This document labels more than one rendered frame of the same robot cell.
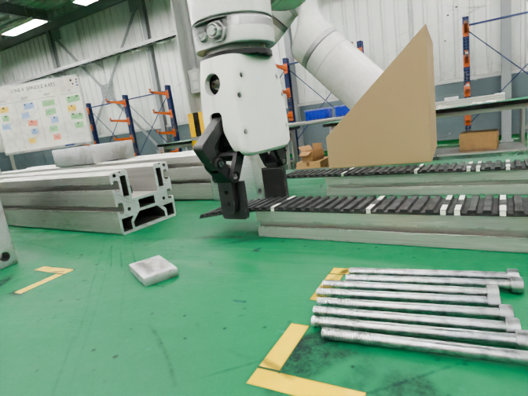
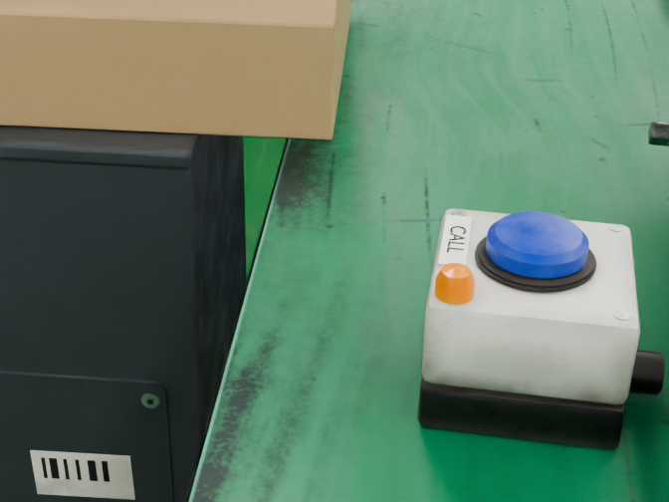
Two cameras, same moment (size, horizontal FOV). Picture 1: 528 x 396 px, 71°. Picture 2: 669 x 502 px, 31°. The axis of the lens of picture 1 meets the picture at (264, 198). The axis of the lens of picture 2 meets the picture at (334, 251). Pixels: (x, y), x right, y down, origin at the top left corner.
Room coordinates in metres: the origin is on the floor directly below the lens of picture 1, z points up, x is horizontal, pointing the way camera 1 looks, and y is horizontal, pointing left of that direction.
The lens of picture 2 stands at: (1.09, 0.42, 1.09)
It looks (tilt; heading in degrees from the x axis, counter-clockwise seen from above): 31 degrees down; 245
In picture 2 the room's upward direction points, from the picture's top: 1 degrees clockwise
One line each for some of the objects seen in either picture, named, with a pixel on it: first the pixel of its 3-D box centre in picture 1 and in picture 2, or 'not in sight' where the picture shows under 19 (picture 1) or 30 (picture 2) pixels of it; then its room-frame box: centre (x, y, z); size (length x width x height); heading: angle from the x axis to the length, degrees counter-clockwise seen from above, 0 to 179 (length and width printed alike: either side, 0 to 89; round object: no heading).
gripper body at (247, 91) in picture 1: (243, 101); not in sight; (0.41, 0.01, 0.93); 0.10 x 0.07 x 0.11; 146
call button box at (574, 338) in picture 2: not in sight; (549, 322); (0.84, 0.09, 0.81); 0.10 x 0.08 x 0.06; 146
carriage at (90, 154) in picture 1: (94, 159); not in sight; (0.90, 0.39, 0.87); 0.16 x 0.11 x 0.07; 56
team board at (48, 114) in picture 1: (49, 148); not in sight; (5.74, 3.13, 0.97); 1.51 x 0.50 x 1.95; 81
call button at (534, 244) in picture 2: not in sight; (536, 252); (0.85, 0.09, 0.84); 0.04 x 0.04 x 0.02
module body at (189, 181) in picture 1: (99, 178); not in sight; (0.90, 0.39, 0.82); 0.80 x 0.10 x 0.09; 56
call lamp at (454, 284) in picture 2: not in sight; (455, 280); (0.89, 0.09, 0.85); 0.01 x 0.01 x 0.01
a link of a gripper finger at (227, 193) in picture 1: (224, 189); not in sight; (0.37, 0.04, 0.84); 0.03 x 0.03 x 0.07; 56
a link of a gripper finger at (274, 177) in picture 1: (278, 170); not in sight; (0.46, -0.02, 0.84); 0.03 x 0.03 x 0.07; 56
